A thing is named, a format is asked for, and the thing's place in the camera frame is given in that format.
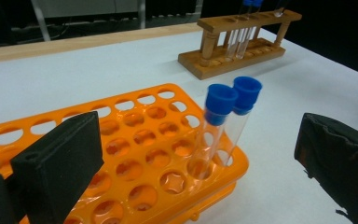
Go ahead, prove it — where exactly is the grey metal stand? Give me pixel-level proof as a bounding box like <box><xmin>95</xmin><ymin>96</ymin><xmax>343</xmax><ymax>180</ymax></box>
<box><xmin>30</xmin><ymin>0</ymin><xmax>147</xmax><ymax>42</ymax></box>

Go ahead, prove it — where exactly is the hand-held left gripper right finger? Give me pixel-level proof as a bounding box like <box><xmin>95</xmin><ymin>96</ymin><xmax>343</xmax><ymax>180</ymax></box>
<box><xmin>294</xmin><ymin>112</ymin><xmax>358</xmax><ymax>224</ymax></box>

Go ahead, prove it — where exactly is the orange plastic test tube rack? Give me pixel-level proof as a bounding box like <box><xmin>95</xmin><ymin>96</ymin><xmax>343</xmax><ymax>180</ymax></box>
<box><xmin>0</xmin><ymin>82</ymin><xmax>250</xmax><ymax>224</ymax></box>

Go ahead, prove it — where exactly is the white table cover sheet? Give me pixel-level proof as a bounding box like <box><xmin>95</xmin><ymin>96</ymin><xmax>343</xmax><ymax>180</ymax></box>
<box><xmin>0</xmin><ymin>27</ymin><xmax>358</xmax><ymax>224</ymax></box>

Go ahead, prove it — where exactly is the wooden test tube rack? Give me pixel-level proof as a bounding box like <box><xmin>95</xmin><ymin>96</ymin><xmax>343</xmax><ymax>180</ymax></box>
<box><xmin>177</xmin><ymin>8</ymin><xmax>303</xmax><ymax>81</ymax></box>

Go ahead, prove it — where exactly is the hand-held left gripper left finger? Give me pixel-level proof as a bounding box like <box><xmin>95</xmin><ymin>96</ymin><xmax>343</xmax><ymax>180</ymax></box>
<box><xmin>9</xmin><ymin>111</ymin><xmax>105</xmax><ymax>224</ymax></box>

